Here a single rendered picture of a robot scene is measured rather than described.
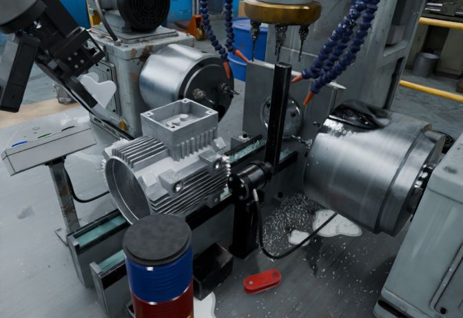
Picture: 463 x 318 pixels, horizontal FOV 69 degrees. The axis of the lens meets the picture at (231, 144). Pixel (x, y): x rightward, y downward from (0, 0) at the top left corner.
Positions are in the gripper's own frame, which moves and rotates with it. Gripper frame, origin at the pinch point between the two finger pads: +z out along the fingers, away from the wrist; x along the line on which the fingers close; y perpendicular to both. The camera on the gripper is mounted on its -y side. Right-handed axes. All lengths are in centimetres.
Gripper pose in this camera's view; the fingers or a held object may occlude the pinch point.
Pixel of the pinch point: (96, 113)
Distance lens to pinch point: 65.2
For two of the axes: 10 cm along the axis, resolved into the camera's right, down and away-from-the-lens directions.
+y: 6.1, -7.3, 3.0
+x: -7.3, -3.8, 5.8
